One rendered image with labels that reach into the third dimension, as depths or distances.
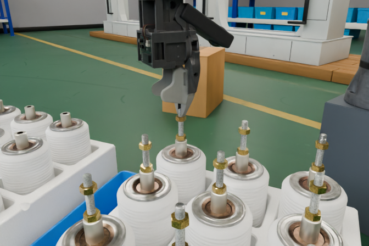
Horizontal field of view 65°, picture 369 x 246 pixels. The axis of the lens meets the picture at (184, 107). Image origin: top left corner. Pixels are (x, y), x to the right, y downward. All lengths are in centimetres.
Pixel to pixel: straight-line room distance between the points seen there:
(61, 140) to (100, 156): 10
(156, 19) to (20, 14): 628
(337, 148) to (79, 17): 659
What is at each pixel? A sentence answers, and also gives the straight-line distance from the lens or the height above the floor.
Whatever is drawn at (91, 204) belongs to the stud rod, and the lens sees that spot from 37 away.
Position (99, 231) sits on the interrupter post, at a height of 27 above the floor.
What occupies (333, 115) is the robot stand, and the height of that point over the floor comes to 27.
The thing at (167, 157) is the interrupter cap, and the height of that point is 25.
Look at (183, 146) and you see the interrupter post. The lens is 55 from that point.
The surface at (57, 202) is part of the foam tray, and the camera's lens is 67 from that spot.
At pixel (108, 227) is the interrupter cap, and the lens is 41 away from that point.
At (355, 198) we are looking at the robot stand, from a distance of 83.
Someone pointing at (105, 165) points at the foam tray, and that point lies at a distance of 76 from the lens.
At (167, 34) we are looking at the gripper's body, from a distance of 45.
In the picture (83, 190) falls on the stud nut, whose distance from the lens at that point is 36.
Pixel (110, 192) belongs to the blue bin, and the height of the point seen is 9.
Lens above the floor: 52
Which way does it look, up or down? 20 degrees down
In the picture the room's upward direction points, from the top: straight up
